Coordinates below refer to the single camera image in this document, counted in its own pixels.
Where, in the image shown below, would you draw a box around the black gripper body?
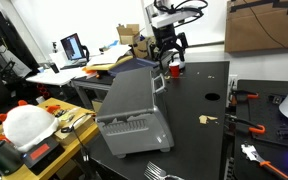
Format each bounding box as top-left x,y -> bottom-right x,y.
151,25 -> 180,46

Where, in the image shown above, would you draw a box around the grey toaster oven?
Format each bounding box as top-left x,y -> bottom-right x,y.
95,66 -> 176,159

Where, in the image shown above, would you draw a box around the open cardboard box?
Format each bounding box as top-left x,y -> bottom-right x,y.
116,23 -> 142,46

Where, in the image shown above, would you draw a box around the open black laptop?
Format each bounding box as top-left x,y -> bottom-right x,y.
59,32 -> 89,70

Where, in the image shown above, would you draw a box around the printed cardboard shipping box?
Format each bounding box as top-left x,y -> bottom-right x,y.
132,35 -> 159,59

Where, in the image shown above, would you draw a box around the grey kettle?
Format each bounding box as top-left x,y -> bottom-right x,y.
177,59 -> 187,70

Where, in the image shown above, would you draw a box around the red plastic cup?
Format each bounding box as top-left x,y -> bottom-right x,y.
168,61 -> 182,79

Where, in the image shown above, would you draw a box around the yellow foam board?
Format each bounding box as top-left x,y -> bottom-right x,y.
83,54 -> 134,72

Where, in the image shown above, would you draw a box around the white paper stack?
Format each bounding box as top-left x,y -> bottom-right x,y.
86,44 -> 132,67

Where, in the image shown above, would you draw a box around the orange plastic object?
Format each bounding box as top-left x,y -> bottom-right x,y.
82,66 -> 100,79

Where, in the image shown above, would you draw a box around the small yellow toy piece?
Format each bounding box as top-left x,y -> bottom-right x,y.
198,114 -> 219,125

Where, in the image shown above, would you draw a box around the large flat cardboard sheet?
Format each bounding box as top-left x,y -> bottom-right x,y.
224,0 -> 288,53

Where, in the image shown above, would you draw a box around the small white box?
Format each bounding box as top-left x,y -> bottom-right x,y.
48,51 -> 68,69

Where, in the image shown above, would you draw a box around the light wooden box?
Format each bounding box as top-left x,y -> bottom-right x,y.
52,111 -> 97,146

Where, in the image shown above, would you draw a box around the silver metal fork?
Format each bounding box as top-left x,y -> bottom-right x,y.
143,161 -> 185,180

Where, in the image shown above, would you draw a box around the red stacked cups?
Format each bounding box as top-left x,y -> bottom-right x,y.
36,83 -> 51,100

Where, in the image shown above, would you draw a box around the black perforated breadboard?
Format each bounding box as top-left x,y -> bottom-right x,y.
232,79 -> 288,180

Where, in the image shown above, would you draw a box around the black digital scale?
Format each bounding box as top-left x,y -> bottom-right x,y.
19,135 -> 66,176

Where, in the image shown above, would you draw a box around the black hanging jackets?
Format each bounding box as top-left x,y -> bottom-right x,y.
0,0 -> 40,73

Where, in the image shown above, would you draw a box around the dark green cylinder container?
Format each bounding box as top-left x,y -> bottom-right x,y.
0,139 -> 24,177

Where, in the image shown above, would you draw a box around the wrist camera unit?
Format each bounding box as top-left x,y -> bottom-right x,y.
150,9 -> 202,30

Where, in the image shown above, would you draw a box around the orange handled black clamp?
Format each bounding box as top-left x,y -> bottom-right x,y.
229,89 -> 260,104
225,113 -> 267,135

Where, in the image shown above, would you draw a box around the thin black wall cable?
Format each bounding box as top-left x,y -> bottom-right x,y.
242,0 -> 288,56

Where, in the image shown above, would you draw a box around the small black bracket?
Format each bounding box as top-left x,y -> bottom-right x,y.
268,94 -> 287,105

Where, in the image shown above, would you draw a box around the black gooseneck cable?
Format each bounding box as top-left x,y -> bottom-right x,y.
61,113 -> 96,180

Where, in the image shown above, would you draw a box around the orange handled metal clamp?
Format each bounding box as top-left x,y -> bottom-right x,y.
240,143 -> 288,180

